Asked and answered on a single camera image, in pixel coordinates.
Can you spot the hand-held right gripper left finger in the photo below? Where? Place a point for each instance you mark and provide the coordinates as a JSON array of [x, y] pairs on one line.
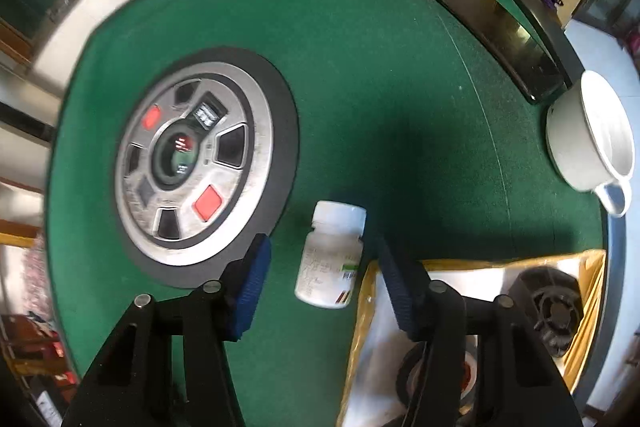
[[250, 292]]

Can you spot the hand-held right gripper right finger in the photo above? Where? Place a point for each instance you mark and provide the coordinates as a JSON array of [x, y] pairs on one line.
[[400, 292]]

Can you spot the cardboard box with yellow tape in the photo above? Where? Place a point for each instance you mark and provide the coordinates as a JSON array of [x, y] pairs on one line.
[[382, 357]]

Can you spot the white plastic medicine bottle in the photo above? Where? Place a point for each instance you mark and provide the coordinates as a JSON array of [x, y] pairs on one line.
[[325, 267]]

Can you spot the black tape roll red core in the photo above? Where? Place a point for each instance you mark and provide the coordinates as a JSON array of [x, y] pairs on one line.
[[407, 377]]

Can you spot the black round fan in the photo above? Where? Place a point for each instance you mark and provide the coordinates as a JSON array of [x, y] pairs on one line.
[[550, 302]]

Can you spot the thin black rod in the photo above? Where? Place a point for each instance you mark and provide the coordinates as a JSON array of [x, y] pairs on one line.
[[419, 377]]

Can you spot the round table control panel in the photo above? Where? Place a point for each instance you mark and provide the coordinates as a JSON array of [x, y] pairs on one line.
[[240, 167]]

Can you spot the white cup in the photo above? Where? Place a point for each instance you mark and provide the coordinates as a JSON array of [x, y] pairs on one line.
[[575, 147]]

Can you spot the black phone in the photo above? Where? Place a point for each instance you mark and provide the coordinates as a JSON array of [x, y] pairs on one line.
[[500, 37]]

